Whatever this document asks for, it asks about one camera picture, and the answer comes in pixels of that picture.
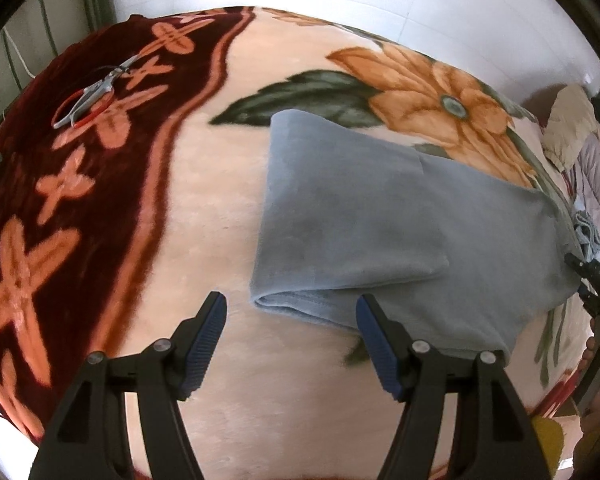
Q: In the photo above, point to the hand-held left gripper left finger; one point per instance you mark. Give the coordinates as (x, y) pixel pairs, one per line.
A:
(210, 340)

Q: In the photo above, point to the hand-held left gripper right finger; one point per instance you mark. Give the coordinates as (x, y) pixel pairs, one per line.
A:
(375, 340)

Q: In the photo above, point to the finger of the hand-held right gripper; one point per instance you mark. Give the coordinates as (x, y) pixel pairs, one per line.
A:
(592, 304)
(597, 272)

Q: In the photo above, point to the grey pants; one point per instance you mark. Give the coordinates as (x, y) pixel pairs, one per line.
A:
(355, 210)

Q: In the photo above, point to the blue-grey small garment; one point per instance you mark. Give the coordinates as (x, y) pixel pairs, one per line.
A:
(587, 232)

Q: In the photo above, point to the yellow fuzzy sleeve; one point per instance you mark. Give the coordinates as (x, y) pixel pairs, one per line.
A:
(547, 445)

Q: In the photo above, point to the floral plush blanket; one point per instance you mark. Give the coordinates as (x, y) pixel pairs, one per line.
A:
(220, 200)

